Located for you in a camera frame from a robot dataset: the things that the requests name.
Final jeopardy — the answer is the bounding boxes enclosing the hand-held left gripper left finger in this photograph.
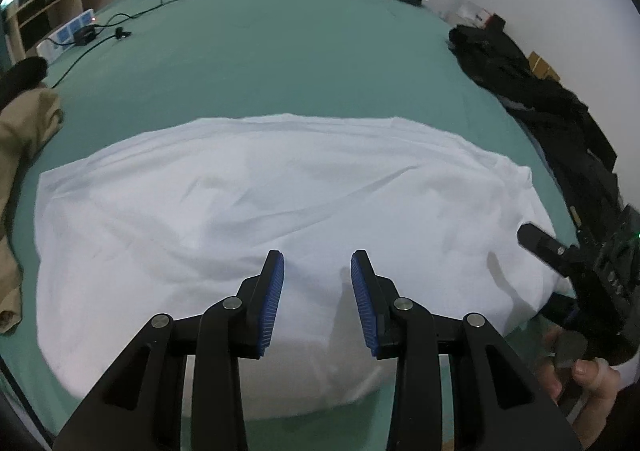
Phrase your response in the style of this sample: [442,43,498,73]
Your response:
[52,250,286,451]

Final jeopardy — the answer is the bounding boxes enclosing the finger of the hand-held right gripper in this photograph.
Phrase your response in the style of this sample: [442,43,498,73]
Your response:
[540,293,577,329]
[517,223,581,278]

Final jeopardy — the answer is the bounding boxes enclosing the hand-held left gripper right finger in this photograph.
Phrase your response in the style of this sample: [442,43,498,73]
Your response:
[350,249,583,451]

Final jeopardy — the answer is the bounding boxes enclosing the white hoodie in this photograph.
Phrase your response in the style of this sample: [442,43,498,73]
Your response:
[35,113,576,419]

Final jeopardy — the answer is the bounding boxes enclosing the person's right hand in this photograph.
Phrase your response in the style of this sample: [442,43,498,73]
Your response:
[537,326,623,451]

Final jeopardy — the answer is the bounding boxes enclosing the black jacket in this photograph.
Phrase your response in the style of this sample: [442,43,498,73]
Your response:
[447,23,623,252]

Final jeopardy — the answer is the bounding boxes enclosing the cardboard box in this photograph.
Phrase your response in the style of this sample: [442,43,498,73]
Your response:
[527,51,562,82]

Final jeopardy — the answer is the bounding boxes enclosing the white small box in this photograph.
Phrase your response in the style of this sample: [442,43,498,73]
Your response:
[457,3,506,32]

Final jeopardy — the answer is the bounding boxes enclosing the green bed sheet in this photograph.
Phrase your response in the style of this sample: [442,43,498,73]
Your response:
[0,0,581,451]

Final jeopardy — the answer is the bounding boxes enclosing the beige cloth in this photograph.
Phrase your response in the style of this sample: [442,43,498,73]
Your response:
[0,88,65,336]

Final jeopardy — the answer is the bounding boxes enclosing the black cloth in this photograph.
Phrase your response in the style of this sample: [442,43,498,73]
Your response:
[0,56,50,109]

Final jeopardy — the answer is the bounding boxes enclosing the blue patterned box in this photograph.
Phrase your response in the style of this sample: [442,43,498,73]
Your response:
[54,10,96,42]

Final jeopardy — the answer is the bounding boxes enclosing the black power cable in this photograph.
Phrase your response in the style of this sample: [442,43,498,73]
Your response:
[47,0,197,88]

